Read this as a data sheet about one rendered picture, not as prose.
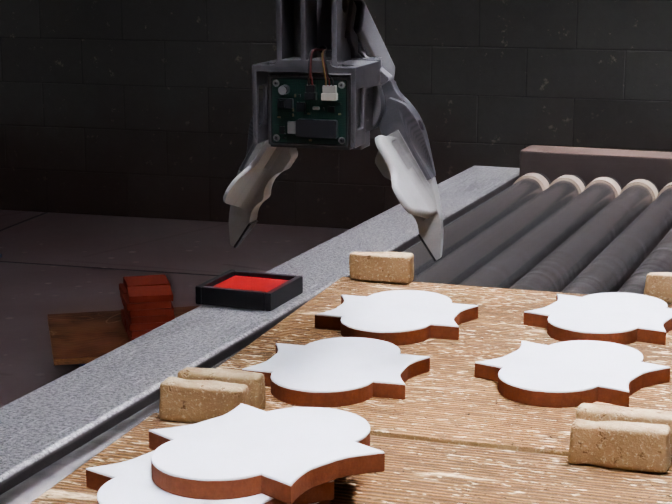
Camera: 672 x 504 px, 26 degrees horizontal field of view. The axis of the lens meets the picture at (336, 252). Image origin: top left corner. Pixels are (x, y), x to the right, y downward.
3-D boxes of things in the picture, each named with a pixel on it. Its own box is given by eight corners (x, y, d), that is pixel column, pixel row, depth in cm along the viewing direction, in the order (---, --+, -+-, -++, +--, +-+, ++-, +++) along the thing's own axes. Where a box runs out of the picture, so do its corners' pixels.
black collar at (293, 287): (195, 304, 134) (194, 286, 134) (230, 286, 141) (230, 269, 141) (270, 311, 132) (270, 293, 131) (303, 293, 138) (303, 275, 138)
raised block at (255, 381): (174, 409, 98) (173, 370, 97) (185, 401, 100) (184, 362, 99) (257, 418, 96) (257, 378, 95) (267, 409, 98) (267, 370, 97)
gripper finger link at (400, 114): (392, 205, 100) (321, 100, 100) (398, 200, 101) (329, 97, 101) (446, 167, 98) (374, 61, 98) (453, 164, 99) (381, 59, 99)
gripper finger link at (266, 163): (176, 232, 100) (248, 127, 97) (209, 217, 106) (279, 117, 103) (211, 261, 100) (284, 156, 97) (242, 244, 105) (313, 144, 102)
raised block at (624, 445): (566, 466, 87) (568, 422, 87) (571, 455, 89) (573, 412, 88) (668, 477, 86) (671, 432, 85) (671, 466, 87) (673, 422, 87)
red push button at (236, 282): (206, 302, 135) (206, 288, 134) (234, 288, 140) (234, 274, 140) (266, 308, 133) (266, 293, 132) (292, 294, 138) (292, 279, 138)
